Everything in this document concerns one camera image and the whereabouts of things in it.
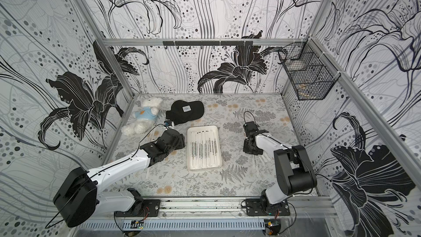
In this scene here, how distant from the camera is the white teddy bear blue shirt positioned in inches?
35.6

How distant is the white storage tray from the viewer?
2.86 ft

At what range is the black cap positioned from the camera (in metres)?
1.04

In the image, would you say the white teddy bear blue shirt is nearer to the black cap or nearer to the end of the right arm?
the black cap

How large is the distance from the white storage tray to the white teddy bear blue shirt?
232 millimetres

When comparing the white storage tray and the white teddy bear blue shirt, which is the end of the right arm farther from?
the white teddy bear blue shirt

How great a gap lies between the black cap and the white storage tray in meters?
0.09

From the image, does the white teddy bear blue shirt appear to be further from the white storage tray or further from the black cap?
the white storage tray
